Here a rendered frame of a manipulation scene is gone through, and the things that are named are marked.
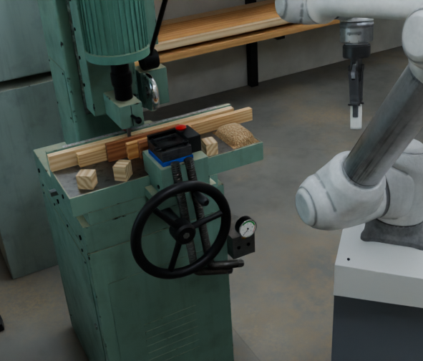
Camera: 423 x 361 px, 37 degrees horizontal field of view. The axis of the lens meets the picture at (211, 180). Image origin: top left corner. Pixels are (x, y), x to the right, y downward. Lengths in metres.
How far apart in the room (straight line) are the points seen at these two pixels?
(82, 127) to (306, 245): 1.37
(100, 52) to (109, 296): 0.71
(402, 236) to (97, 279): 0.87
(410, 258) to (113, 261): 0.82
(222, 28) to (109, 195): 2.49
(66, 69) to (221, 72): 2.84
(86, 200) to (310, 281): 1.34
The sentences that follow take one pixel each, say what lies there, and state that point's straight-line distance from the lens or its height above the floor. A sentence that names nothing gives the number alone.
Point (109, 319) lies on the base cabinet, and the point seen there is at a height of 0.46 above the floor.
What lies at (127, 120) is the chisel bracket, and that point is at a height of 1.02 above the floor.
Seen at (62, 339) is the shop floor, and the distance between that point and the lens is 2.64.
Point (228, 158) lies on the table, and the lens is 1.85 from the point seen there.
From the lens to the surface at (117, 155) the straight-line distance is 1.86.
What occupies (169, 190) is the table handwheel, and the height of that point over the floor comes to 0.95.
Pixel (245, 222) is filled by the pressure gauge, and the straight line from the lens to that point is 1.91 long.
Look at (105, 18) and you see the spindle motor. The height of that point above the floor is 1.32.
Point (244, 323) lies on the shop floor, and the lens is 2.58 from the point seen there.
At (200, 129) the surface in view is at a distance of 1.96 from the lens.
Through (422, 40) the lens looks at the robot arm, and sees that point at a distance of 1.20.
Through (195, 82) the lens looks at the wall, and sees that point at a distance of 4.62.
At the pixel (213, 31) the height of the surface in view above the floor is 0.61.
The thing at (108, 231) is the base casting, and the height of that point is 0.76.
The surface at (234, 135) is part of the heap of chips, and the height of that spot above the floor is 0.93.
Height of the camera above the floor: 1.74
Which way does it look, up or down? 29 degrees down
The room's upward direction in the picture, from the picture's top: 4 degrees counter-clockwise
